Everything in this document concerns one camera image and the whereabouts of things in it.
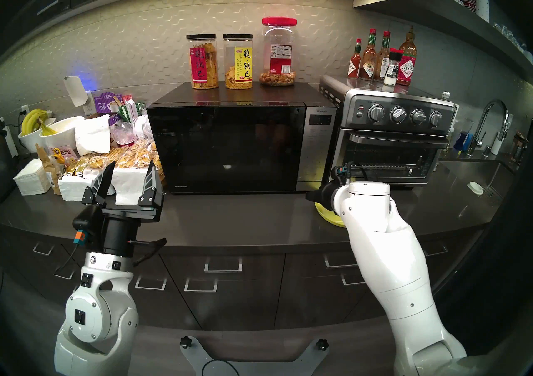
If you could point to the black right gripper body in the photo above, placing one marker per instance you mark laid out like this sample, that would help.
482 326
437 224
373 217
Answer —
328 197

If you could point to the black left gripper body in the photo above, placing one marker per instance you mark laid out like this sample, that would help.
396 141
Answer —
118 233

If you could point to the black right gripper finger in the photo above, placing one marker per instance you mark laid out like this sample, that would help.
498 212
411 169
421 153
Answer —
313 195
315 200

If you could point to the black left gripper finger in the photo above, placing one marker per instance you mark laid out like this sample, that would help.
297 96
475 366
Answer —
100 188
150 190

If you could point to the yellow plate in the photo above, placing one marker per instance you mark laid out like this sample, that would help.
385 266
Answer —
329 217

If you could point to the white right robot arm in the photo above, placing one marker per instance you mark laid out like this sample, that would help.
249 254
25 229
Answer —
395 271

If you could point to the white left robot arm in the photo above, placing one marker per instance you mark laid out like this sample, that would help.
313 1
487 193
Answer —
98 317

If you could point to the black steel Panasonic microwave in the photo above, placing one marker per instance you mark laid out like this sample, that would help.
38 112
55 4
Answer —
318 150

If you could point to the white cardboard snack box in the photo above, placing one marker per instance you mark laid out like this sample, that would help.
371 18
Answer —
125 183

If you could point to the pink snack packet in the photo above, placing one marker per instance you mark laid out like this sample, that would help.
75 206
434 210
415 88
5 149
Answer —
66 153

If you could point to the white paper bag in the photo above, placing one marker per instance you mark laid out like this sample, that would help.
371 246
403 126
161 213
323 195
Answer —
93 136

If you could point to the brown kraft paper bag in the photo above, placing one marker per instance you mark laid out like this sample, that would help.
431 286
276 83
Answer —
49 167

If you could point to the clear plastic cutlery pack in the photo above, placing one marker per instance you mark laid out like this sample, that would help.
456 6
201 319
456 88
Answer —
143 127

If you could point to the large white bowl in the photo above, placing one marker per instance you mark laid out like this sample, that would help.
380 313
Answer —
66 134

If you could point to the white napkin stack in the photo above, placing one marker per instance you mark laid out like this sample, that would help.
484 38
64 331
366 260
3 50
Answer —
31 179

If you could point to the green white sachet box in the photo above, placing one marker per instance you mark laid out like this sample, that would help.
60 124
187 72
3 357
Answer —
133 111

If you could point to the small white bowl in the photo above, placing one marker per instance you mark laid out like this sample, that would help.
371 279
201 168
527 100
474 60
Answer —
29 142

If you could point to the yellow banana bunch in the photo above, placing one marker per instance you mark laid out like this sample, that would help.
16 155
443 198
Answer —
32 120

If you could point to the black countertop appliance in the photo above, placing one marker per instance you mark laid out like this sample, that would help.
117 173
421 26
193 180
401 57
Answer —
5 163

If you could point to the stainless steel toaster oven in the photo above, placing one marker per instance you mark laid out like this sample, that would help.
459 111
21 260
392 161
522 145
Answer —
399 129

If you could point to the white plug-in device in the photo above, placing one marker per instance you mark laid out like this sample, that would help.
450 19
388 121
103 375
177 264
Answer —
75 90

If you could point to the dark lower drawer cabinets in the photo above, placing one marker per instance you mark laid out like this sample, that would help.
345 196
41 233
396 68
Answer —
237 296

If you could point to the black star knob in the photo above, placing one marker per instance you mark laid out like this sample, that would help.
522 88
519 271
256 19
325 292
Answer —
322 344
185 342

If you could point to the small red Tabasco bottle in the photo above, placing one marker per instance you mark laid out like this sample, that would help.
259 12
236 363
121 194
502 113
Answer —
354 67

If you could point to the snack jar red label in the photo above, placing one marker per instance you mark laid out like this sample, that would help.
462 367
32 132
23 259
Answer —
202 67

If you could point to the orange-brown hot sauce bottle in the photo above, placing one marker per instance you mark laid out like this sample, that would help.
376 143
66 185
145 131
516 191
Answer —
368 65

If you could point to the large clear jar red lid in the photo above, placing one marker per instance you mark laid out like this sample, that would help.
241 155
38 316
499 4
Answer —
278 59

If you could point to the black cap spice shaker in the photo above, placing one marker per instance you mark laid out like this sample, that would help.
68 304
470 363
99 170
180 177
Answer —
392 69

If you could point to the pale brown hot sauce bottle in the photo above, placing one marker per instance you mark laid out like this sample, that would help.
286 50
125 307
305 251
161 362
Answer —
382 61

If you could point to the white sink stopper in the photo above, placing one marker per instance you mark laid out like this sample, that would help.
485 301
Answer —
474 188

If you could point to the snack jar yellow label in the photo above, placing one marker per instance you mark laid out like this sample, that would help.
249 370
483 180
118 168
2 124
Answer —
238 67

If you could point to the large red Tabasco bottle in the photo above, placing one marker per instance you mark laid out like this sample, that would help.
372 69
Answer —
407 69

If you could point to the chrome kitchen faucet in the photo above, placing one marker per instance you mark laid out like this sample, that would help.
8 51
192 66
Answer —
487 115

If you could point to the brown glass bottle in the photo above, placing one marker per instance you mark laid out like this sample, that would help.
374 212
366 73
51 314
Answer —
518 148

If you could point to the white cup stack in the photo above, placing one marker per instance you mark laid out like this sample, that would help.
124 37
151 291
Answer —
483 4

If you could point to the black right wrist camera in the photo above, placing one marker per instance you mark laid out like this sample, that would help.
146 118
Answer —
342 172

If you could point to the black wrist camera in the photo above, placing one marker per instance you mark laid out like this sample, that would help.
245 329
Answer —
342 172
86 218

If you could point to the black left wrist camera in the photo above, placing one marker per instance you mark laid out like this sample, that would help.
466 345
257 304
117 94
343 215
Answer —
86 218

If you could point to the white wall outlet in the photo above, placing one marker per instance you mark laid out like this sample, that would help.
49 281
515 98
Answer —
89 107

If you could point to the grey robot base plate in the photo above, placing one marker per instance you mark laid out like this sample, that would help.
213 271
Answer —
258 367

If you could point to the dark wall shelf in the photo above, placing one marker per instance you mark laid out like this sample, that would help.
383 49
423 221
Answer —
437 13

